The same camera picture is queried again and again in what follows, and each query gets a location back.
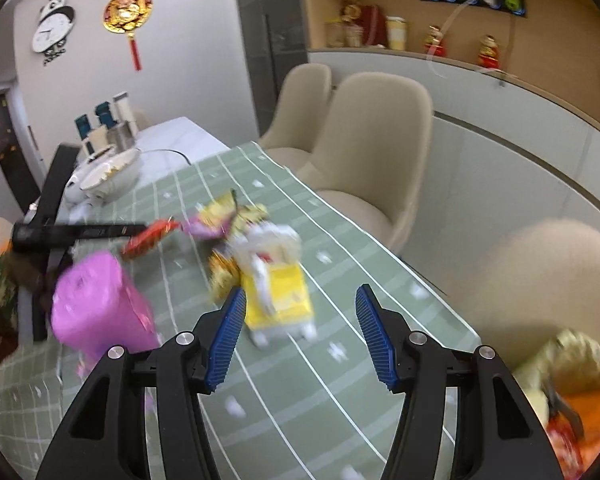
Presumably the gold purple wrapper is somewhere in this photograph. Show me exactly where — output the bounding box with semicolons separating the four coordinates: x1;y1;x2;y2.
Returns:
182;190;271;241

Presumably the dried bouquet with red bag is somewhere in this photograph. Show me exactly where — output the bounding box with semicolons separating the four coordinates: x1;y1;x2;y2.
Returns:
341;0;387;47

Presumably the dark grey post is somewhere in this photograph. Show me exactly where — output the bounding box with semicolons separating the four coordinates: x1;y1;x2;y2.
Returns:
21;143;82;342

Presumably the grey glass cabinet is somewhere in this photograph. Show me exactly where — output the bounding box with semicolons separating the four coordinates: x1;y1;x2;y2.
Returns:
232;0;311;136

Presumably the cream lidded cup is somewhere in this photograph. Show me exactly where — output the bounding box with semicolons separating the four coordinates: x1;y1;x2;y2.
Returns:
386;16;408;52

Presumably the red gold figurine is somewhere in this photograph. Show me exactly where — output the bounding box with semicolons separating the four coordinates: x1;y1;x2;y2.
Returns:
476;35;503;70
422;25;448;58

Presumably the dark door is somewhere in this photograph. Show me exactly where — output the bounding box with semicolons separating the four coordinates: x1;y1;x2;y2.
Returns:
0;85;41;211

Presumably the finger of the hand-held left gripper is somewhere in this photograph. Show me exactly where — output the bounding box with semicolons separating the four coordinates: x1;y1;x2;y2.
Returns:
107;222;148;241

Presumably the beige wall cabinet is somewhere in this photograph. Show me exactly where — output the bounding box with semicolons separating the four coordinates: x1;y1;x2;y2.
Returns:
300;0;600;281

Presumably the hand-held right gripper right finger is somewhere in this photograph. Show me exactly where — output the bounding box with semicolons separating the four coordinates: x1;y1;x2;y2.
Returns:
354;283;566;480

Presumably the panda wall clock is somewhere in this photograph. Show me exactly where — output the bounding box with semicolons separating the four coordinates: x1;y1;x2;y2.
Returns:
31;0;76;67

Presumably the black cable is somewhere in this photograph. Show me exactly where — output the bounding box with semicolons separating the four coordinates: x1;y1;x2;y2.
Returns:
135;147;193;166

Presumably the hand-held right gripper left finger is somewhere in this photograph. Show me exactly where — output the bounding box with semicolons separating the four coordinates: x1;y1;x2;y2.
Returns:
37;285;251;480

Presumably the white pink wrapper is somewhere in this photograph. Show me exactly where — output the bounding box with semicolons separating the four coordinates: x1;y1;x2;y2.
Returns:
235;222;301;266

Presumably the red gold knot ornament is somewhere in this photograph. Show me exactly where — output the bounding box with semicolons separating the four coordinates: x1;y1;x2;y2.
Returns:
102;0;157;72

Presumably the gold crumpled wrapper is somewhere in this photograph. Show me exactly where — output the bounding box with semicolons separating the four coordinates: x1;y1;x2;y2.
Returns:
207;250;243;303

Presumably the large white flower bowl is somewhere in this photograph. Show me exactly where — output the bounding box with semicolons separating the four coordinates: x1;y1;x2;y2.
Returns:
77;147;143;206

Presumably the pink plastic toy box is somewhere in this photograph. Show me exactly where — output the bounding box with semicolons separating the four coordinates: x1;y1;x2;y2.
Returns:
50;252;161;366

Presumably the steel mug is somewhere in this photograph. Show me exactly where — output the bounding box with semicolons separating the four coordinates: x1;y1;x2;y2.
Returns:
107;122;138;151

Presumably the orange wrapper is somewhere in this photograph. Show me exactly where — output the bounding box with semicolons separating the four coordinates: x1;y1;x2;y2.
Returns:
550;385;600;456

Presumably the green checked tablecloth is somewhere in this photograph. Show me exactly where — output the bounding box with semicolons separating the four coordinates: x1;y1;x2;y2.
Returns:
0;140;483;480

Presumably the yellow plastic bag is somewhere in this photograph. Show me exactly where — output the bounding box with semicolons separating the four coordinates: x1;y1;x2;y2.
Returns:
510;327;600;480

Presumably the white cable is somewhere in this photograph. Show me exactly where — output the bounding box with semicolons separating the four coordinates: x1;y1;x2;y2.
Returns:
425;0;518;81

